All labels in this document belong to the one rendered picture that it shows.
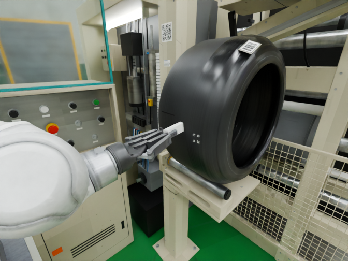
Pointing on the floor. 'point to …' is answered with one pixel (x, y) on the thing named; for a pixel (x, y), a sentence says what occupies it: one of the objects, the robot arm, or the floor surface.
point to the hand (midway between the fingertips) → (174, 130)
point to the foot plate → (192, 248)
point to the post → (171, 201)
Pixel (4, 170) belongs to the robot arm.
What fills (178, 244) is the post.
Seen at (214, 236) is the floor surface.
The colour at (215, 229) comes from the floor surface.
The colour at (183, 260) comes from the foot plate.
